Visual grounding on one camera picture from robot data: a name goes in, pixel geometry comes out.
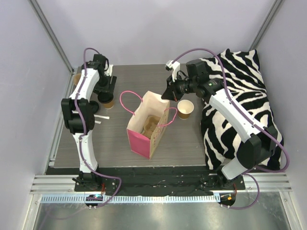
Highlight black plastic cup lid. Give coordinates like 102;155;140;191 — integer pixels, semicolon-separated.
97;92;114;104

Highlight brown paper coffee cup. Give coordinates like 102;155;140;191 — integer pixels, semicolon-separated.
177;100;194;120

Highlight paper cakes bag pink handles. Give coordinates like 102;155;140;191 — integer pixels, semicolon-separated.
119;91;178;159

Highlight brown pulp cup carrier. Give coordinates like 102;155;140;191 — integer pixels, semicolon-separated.
142;115;160;139

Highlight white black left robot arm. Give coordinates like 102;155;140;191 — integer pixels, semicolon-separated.
61;52;117;191

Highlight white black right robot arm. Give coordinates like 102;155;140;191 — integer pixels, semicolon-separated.
161;60;278;189

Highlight zebra print pillow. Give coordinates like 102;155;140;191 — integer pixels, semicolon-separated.
201;49;275;170

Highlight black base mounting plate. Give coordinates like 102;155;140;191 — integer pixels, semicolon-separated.
74;166;246;196

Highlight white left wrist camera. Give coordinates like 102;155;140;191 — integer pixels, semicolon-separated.
105;64;113;77

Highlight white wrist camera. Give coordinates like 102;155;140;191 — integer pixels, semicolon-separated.
105;64;113;77
165;60;180;82

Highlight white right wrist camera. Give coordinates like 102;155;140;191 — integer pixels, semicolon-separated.
165;60;180;82

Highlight aluminium frame rail front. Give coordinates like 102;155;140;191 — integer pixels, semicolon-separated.
30;173;292;204

